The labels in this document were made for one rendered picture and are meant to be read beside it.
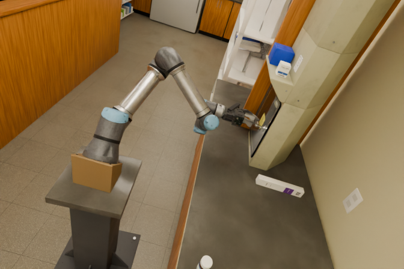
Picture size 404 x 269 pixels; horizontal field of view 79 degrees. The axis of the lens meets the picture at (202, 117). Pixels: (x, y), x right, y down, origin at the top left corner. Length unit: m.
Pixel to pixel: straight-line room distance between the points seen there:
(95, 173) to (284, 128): 0.94
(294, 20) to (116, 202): 1.28
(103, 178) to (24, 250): 1.15
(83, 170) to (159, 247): 1.16
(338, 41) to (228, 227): 0.94
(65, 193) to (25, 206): 1.16
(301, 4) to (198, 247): 1.28
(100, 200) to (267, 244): 0.77
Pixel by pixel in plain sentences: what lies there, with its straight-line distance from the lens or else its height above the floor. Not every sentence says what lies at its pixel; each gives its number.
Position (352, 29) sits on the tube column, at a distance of 1.20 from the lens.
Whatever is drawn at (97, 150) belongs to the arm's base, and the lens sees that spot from 1.12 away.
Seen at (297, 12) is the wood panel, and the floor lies 1.76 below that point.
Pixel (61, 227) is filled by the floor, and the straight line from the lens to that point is 2.24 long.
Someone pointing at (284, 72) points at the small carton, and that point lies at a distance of 1.27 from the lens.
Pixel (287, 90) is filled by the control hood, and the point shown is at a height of 1.48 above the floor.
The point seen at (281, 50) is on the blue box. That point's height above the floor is 1.59.
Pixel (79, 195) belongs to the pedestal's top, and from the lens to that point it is 1.23.
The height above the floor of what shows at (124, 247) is 0.01.
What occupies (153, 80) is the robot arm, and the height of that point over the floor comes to 1.29.
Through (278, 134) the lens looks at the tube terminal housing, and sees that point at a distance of 1.39.
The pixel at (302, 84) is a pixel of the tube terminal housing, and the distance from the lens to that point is 1.24.
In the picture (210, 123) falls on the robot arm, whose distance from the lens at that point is 1.20.
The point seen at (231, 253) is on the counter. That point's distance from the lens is 1.19.
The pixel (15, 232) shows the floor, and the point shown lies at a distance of 2.29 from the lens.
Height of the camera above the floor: 1.95
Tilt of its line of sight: 36 degrees down
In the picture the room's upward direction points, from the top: 19 degrees clockwise
